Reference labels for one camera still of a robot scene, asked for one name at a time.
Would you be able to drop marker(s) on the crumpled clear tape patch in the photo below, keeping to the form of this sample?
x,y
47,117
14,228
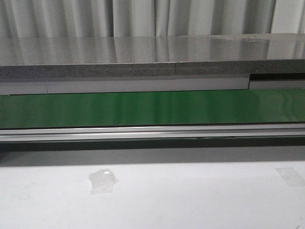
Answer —
x,y
102,181

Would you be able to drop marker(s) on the aluminium conveyor side rail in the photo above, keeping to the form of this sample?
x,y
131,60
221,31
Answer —
x,y
138,132

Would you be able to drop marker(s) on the green conveyor belt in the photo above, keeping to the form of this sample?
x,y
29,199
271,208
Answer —
x,y
152,108

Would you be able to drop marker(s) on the flat clear tape strip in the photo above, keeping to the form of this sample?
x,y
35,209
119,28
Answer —
x,y
291,177

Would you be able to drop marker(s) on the grey speckled stone counter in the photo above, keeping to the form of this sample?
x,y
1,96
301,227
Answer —
x,y
150,64

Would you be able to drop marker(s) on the white pleated curtain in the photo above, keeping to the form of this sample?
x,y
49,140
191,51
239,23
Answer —
x,y
146,18

